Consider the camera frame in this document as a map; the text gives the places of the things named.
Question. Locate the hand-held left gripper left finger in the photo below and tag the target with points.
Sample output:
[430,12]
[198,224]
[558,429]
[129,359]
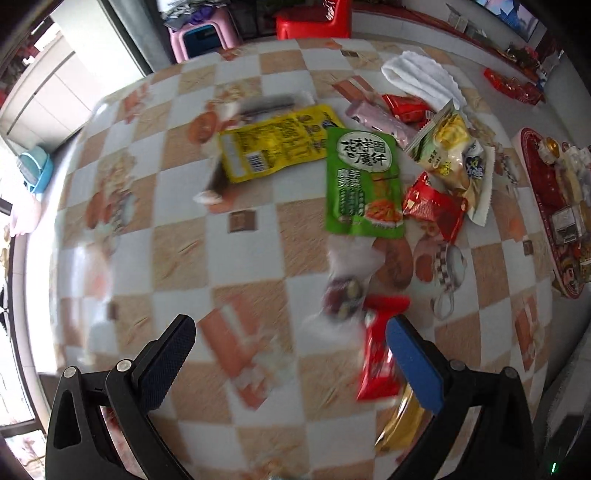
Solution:
[168,364]

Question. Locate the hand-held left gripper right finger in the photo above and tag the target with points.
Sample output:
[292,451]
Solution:
[415,364]

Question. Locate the long red snack packet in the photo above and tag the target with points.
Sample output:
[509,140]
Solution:
[376,355]

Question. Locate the gold snack packet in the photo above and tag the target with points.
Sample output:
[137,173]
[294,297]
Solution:
[399,424]

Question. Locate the clear packet of dark dates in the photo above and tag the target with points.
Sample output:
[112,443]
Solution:
[348,281]

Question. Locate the red square snack packet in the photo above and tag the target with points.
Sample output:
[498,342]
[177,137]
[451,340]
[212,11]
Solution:
[434,207]

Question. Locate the white snack packet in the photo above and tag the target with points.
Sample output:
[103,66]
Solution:
[480,184]

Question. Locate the checkered printed tablecloth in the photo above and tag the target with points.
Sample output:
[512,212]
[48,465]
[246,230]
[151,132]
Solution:
[295,203]

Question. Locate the red oval tray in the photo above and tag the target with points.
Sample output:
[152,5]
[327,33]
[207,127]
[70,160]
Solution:
[547,194]

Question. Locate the green yellow corn snack packet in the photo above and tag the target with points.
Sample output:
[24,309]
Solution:
[443,138]

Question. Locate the blue plastic stool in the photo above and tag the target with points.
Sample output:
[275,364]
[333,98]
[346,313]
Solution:
[36,170]

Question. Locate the pink snack packet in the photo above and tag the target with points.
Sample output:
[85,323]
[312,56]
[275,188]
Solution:
[378,121]

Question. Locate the clear jar with gold lid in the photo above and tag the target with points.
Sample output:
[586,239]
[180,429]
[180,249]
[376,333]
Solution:
[549,150]

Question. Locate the small red snack packet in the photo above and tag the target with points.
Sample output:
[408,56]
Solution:
[408,108]

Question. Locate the white folded towel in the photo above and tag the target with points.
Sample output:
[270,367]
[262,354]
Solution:
[422,76]

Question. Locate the pile of red candy packets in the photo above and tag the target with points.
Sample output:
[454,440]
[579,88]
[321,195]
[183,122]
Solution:
[515,85]

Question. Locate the white cabinet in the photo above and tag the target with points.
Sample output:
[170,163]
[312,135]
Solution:
[51,92]

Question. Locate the pink plastic stool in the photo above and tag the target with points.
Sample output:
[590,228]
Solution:
[203,34]

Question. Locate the red plastic stool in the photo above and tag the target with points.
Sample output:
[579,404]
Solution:
[314,21]

